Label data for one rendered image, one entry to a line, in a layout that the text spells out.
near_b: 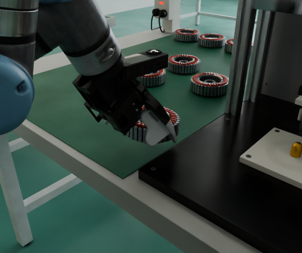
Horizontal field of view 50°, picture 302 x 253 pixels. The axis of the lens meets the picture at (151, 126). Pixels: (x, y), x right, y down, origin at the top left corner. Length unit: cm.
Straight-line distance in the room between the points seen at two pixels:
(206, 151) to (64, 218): 109
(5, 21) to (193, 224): 39
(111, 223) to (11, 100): 132
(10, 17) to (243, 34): 53
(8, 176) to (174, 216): 89
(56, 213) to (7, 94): 140
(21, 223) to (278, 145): 109
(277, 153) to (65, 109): 53
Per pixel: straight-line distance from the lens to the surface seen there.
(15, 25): 30
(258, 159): 63
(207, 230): 53
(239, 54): 76
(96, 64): 47
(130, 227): 156
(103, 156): 67
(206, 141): 69
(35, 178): 192
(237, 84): 77
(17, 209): 143
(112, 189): 62
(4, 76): 29
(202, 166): 61
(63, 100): 93
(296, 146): 65
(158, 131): 57
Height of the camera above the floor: 113
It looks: 30 degrees down
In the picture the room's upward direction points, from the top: straight up
